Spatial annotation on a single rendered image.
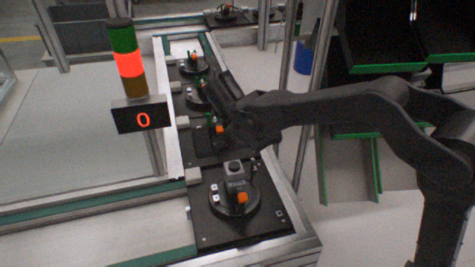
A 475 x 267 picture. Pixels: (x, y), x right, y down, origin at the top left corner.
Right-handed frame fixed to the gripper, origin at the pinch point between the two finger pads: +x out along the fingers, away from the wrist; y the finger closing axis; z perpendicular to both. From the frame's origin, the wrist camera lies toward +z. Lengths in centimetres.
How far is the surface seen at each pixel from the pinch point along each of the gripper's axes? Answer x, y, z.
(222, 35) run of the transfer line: 95, -24, 71
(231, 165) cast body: 5.4, 0.9, -5.6
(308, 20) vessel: 53, -55, 53
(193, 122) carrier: 38.2, 5.7, 12.6
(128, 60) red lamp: -7.2, 18.6, 18.4
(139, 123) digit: 4.3, 19.8, 8.1
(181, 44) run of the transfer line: 95, 0, 69
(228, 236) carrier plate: 7.8, 4.5, -21.7
